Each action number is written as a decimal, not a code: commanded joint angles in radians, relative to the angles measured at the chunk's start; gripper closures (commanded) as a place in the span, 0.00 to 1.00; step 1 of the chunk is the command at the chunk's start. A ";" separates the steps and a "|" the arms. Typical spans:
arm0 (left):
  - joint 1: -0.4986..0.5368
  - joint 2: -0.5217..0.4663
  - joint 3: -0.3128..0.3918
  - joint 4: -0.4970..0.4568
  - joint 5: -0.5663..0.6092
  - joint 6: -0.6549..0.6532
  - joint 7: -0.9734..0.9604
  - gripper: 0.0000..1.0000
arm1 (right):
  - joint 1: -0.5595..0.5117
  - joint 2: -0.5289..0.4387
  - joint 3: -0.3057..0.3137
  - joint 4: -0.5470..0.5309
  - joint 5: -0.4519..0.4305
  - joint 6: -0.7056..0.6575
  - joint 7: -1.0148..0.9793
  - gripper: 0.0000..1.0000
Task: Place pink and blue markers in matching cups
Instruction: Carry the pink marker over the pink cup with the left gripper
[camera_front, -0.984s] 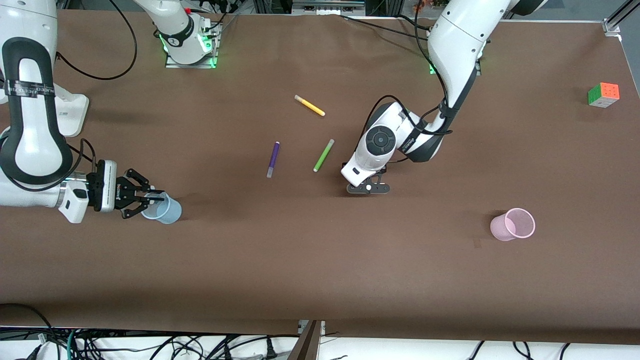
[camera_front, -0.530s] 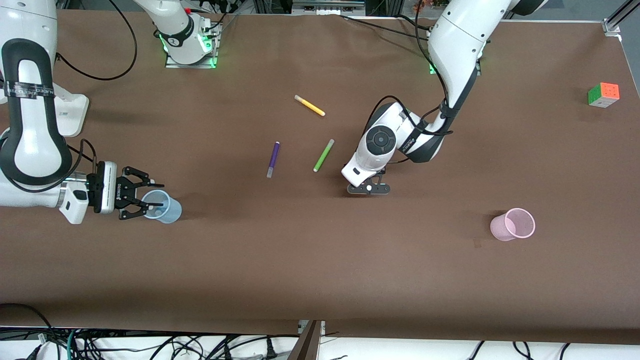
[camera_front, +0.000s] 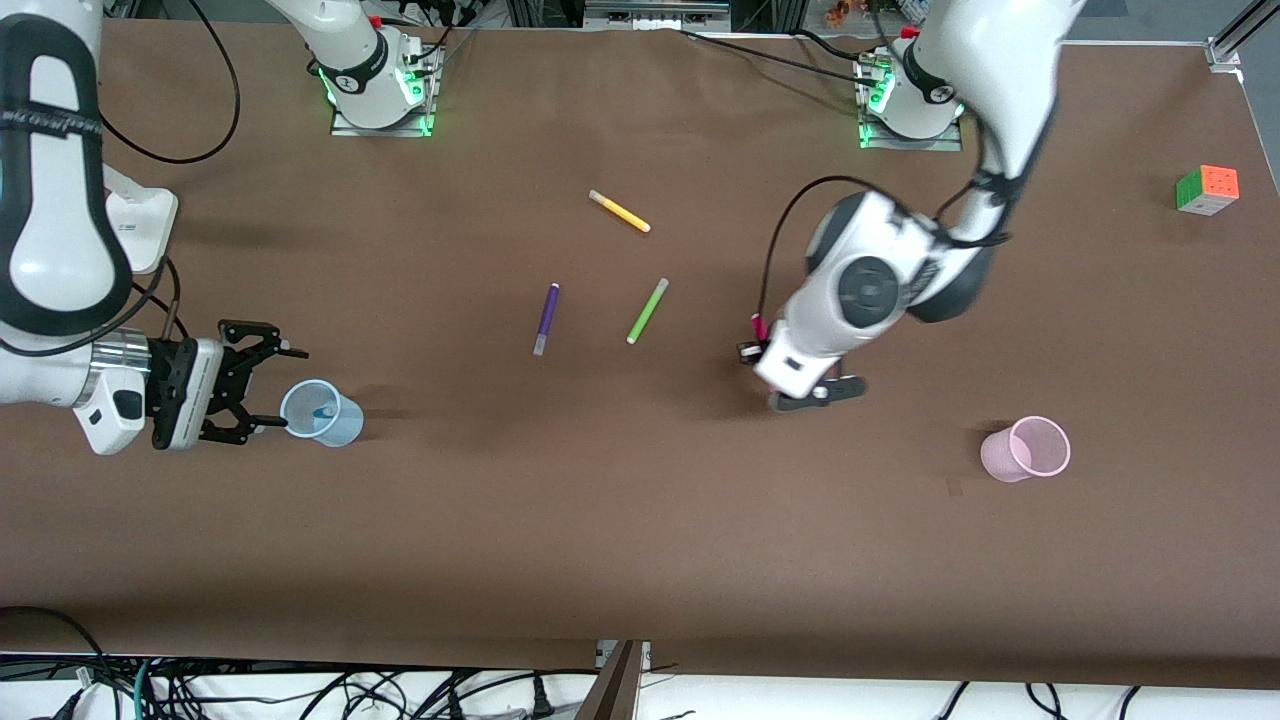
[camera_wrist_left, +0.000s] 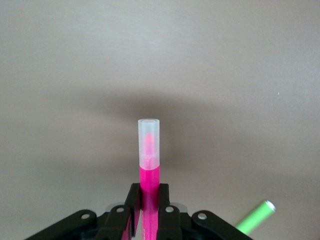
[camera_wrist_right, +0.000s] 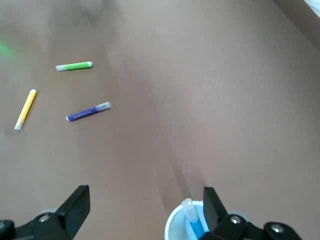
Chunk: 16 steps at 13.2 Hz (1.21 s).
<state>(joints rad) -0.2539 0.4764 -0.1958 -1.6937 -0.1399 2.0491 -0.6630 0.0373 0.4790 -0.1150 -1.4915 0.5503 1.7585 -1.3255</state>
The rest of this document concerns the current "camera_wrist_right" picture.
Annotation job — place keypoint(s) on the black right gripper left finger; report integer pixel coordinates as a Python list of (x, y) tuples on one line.
[(62, 222)]

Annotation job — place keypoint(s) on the green marker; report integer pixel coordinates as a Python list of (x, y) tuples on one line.
[(75, 66)]

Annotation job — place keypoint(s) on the purple marker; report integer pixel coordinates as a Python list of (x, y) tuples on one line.
[(82, 114)]

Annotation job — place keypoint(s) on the blue marker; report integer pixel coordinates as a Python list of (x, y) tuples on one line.
[(195, 226)]

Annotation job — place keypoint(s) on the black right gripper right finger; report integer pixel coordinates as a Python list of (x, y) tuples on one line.
[(230, 230)]

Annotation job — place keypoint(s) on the light blue plastic cup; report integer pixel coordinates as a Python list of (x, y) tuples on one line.
[(175, 225)]

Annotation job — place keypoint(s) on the yellow marker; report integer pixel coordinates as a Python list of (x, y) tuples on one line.
[(27, 105)]

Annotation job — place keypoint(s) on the brown paper table cover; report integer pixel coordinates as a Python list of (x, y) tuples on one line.
[(175, 100)]

